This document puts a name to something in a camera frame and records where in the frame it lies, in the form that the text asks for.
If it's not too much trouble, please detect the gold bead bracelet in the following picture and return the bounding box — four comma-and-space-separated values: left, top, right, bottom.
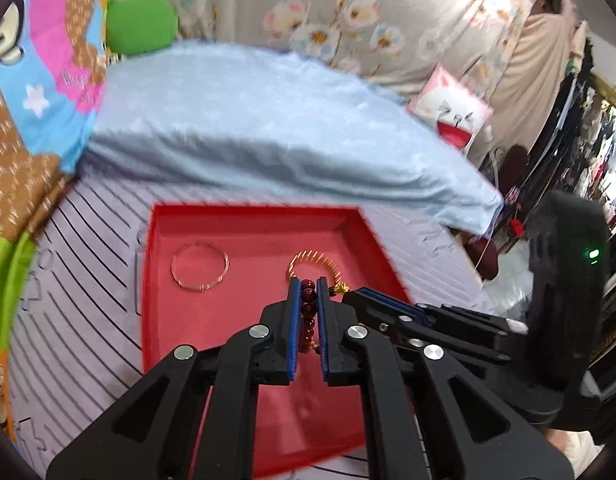
288, 250, 351, 299

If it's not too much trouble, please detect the red tray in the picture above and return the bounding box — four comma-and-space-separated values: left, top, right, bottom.
135, 202, 419, 480

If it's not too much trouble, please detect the grey floral bedsheet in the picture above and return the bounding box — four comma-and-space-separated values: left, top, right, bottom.
112, 0, 541, 98

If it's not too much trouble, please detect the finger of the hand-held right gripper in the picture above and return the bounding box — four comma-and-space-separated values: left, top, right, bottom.
342, 292, 512, 365
357, 288, 530, 337

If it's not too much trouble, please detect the dark red chair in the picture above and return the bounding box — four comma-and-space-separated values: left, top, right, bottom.
465, 144, 533, 282

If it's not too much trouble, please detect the white cat face cushion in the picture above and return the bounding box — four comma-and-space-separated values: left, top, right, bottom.
407, 63, 495, 152

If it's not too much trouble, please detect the colourful cartoon printed blanket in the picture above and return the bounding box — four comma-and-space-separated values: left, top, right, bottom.
0, 0, 131, 441

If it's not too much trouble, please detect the dark red bead bracelet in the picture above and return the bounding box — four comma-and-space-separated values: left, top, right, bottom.
298, 278, 323, 357

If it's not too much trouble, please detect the beige hanging cloth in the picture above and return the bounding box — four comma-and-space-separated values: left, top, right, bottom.
475, 0, 580, 173

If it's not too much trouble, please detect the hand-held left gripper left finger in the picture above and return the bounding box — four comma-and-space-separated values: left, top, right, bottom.
46, 278, 302, 480

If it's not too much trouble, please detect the rack of hanging clothes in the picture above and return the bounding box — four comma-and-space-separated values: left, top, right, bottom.
558, 20, 616, 243

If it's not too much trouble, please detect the light blue quilt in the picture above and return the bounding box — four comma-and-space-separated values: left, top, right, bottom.
85, 40, 505, 237

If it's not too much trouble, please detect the green pillow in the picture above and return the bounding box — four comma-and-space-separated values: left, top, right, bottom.
104, 0, 179, 59

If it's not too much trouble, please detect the grey striped mat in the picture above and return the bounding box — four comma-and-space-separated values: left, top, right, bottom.
8, 157, 496, 480

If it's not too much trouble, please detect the clear bangle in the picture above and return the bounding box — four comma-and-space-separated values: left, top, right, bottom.
170, 242, 230, 292

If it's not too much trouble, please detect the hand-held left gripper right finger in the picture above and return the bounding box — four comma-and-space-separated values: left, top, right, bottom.
316, 277, 575, 480

